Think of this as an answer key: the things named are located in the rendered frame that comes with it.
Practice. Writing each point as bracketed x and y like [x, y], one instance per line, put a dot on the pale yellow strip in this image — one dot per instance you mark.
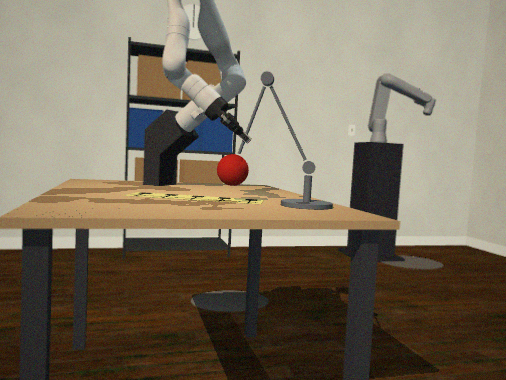
[237, 200]

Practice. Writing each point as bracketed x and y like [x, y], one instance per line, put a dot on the grey round floor disc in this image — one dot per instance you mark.
[419, 263]
[221, 302]

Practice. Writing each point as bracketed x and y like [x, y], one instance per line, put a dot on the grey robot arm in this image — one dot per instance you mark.
[377, 118]

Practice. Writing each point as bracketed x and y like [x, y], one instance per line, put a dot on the black stand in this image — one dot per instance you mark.
[375, 178]

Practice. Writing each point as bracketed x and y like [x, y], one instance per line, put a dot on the black shelf unit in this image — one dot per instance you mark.
[178, 244]

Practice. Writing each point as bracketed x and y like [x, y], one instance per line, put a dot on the pale wooden table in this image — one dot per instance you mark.
[98, 209]

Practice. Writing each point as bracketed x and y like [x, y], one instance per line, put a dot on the blue box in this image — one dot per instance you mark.
[136, 130]

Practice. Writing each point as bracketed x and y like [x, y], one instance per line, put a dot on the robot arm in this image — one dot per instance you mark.
[176, 51]

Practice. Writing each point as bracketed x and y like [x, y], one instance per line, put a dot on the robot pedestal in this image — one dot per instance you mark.
[162, 150]

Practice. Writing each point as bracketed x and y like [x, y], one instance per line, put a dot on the large cardboard box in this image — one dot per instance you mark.
[150, 77]
[207, 69]

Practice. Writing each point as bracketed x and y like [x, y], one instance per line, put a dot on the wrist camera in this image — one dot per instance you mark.
[197, 114]

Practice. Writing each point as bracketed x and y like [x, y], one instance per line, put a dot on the white wall clock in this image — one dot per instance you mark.
[193, 23]

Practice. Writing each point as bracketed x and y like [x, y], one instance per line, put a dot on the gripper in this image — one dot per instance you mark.
[215, 108]

